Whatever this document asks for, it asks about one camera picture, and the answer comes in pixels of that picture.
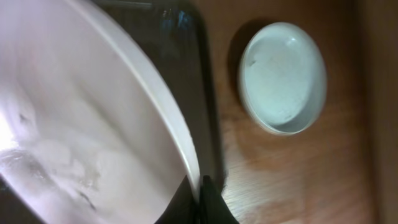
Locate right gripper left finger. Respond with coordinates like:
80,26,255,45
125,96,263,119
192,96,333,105
155,176,197,224

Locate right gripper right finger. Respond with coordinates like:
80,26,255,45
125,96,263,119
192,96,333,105
199,175,239,224

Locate pink plate with stain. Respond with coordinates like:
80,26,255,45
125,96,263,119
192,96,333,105
1,0,200,223

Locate white plate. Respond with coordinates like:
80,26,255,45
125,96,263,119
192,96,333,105
237,46,302,135
238,22,327,136

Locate dark brown serving tray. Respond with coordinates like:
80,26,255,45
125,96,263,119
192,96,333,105
1,1,223,223

